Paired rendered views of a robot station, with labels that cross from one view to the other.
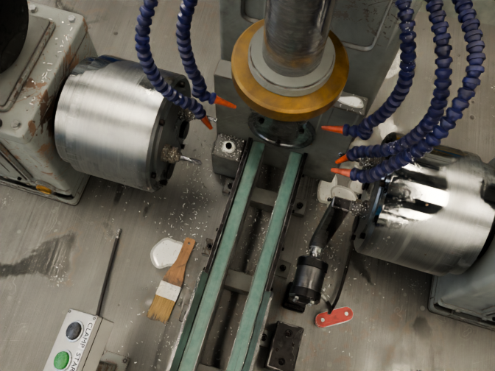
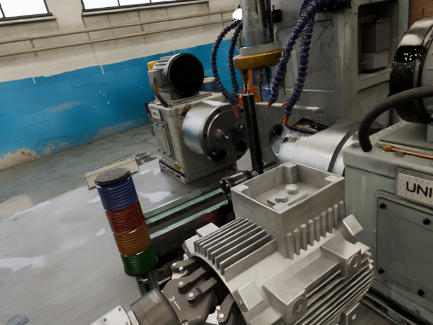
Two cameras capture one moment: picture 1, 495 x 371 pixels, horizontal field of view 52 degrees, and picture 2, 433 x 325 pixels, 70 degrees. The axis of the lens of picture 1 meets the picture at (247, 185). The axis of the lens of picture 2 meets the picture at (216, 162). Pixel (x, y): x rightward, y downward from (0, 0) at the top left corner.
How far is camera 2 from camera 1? 0.98 m
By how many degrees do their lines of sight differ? 56
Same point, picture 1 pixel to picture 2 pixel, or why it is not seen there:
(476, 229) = (346, 142)
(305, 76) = (256, 46)
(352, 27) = (325, 77)
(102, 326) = (133, 163)
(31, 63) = (193, 98)
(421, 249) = (305, 158)
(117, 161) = (194, 126)
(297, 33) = (245, 11)
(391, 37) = (341, 74)
